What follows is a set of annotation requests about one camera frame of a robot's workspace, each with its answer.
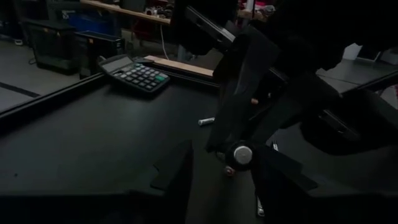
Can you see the silver black AAA battery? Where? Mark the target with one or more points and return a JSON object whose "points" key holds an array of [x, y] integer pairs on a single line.
{"points": [[206, 121], [260, 207], [275, 146]]}

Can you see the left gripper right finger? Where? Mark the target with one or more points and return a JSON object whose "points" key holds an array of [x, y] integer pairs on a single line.
{"points": [[283, 186]]}

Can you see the black desk calculator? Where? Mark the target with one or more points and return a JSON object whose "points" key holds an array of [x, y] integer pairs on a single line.
{"points": [[140, 76]]}

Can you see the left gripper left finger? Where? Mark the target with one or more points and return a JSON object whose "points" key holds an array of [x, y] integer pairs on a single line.
{"points": [[174, 174]]}

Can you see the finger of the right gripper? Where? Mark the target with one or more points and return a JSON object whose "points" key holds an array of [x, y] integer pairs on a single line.
{"points": [[289, 102], [245, 77]]}

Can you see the white box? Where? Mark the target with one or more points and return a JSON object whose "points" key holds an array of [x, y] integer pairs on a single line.
{"points": [[353, 51]]}

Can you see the light wooden table board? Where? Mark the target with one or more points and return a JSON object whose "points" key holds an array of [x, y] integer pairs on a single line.
{"points": [[183, 66]]}

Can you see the wooden workbench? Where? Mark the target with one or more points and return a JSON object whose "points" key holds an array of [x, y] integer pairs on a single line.
{"points": [[130, 12]]}

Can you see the blue plastic crate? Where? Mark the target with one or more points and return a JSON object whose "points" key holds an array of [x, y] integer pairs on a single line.
{"points": [[90, 21]]}

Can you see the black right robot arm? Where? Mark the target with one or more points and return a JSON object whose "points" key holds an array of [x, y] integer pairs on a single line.
{"points": [[373, 21]]}

